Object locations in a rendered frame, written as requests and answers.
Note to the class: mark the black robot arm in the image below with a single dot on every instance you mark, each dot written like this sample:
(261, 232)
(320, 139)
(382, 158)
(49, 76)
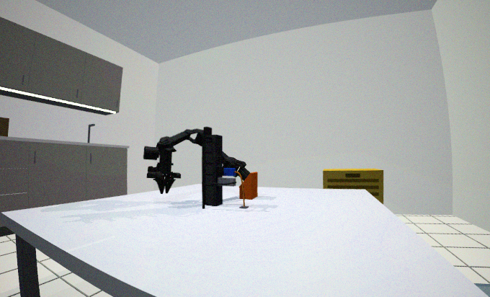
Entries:
(165, 147)

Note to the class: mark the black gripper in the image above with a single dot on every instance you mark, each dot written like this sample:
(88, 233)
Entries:
(164, 177)

